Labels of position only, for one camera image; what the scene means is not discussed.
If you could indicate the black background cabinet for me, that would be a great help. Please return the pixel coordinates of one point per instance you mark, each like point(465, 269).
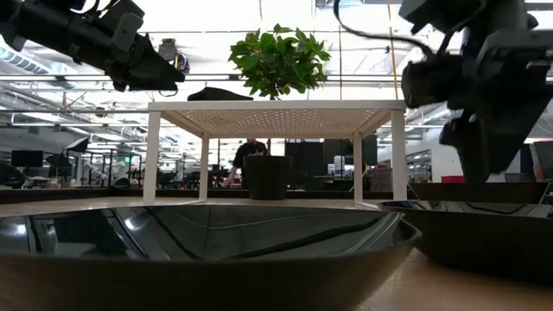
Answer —
point(311, 157)

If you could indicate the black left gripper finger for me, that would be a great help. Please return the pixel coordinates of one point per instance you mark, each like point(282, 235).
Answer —
point(157, 71)

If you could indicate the white perforated metal shelf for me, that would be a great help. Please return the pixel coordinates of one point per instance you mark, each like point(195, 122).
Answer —
point(276, 106)

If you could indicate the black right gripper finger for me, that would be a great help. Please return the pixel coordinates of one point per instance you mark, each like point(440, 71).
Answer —
point(451, 133)
point(492, 142)

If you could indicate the dark side monitor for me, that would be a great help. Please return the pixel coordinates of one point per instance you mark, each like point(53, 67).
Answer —
point(545, 157)

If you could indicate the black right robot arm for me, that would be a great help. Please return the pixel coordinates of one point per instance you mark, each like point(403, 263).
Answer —
point(453, 13)

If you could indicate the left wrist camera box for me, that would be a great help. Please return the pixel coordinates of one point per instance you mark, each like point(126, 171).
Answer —
point(129, 32)

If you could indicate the green leafy plant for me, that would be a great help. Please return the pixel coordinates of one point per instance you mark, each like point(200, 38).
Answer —
point(276, 60)

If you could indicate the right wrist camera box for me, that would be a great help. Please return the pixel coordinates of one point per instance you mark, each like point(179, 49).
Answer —
point(432, 82)

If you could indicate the black background monitor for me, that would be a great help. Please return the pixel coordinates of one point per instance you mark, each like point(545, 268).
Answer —
point(27, 158)

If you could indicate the leaf-shaped black plate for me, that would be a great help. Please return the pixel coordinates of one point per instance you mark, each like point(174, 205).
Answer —
point(475, 193)
point(216, 281)
point(475, 250)

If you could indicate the black metal table frame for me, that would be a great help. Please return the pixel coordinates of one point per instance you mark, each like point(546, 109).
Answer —
point(86, 195)

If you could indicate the wavy square black plate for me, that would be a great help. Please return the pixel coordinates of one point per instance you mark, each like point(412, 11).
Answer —
point(220, 95)

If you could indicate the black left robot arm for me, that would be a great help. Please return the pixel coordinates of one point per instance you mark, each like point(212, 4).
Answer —
point(52, 26)

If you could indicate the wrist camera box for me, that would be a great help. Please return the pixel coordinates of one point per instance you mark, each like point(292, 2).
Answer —
point(432, 82)
point(129, 32)

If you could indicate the person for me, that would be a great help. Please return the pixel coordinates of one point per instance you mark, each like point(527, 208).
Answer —
point(248, 149)

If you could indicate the red bin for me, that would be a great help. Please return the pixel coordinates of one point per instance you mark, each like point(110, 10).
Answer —
point(449, 179)

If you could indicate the black plant pot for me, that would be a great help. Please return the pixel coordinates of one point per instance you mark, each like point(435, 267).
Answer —
point(268, 177)

